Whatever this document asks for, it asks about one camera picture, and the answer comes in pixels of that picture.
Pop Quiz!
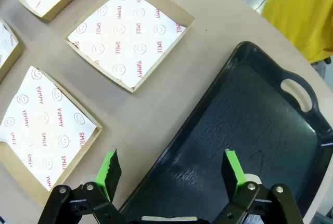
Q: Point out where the black plastic tray with handles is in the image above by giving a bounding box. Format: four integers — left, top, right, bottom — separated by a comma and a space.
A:
118, 41, 333, 224

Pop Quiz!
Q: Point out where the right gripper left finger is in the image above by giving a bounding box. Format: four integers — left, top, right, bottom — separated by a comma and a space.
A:
37, 149, 131, 224

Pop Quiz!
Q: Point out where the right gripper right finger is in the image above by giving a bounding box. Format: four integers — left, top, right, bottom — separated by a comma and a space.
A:
212, 149, 305, 224

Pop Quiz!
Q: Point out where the person in yellow hoodie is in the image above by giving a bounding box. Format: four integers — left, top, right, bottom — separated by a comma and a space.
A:
261, 0, 333, 64

